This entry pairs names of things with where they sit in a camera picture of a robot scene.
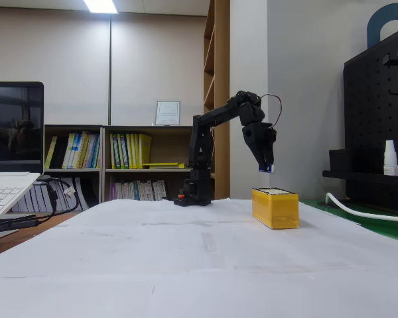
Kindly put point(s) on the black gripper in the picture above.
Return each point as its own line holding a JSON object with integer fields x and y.
{"x": 256, "y": 136}

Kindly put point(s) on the small blue eraser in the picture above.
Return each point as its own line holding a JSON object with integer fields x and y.
{"x": 268, "y": 169}

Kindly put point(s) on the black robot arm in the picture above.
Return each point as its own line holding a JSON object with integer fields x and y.
{"x": 199, "y": 149}

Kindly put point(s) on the yellow rectangular box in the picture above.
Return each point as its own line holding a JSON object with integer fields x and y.
{"x": 278, "y": 210}

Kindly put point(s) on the black box holder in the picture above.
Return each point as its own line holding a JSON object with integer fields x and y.
{"x": 339, "y": 160}

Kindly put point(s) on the black pegboard shelf tray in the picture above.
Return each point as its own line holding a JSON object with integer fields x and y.
{"x": 358, "y": 177}

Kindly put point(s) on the black clamp with orange knob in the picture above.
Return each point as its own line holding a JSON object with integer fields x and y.
{"x": 180, "y": 201}

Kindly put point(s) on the tall wooden bookshelf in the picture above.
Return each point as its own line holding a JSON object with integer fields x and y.
{"x": 222, "y": 66}

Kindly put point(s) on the low grey bookshelf unit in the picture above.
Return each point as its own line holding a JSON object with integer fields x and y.
{"x": 79, "y": 170}
{"x": 166, "y": 145}

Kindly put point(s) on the thin yellow folder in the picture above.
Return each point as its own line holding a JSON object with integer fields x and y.
{"x": 160, "y": 165}

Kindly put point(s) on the framed white certificate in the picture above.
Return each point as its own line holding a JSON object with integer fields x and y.
{"x": 167, "y": 113}

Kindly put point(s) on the black pegboard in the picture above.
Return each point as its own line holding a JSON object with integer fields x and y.
{"x": 371, "y": 116}

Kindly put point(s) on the white dropper bottle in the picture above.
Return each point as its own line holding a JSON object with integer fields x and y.
{"x": 391, "y": 162}

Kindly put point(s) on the green desk mat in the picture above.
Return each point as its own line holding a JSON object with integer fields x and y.
{"x": 378, "y": 227}

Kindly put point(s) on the purple spine book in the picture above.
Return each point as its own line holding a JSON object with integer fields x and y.
{"x": 113, "y": 191}

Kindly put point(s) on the white paper table cover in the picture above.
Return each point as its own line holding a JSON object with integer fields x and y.
{"x": 152, "y": 265}

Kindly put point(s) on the long black pegboard hook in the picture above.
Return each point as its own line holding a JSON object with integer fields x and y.
{"x": 396, "y": 59}

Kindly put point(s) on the blue arch sign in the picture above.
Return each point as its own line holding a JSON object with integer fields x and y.
{"x": 373, "y": 26}

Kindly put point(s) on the white file binder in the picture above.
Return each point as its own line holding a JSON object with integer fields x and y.
{"x": 81, "y": 195}

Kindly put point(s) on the thin yellow book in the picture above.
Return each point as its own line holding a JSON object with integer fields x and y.
{"x": 50, "y": 154}

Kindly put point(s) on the ceiling light panel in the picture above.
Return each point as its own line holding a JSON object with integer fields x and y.
{"x": 100, "y": 6}

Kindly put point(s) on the white laptop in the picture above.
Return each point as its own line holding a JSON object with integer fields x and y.
{"x": 13, "y": 132}

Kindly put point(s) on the black usb adapter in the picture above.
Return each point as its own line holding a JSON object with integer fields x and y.
{"x": 16, "y": 223}

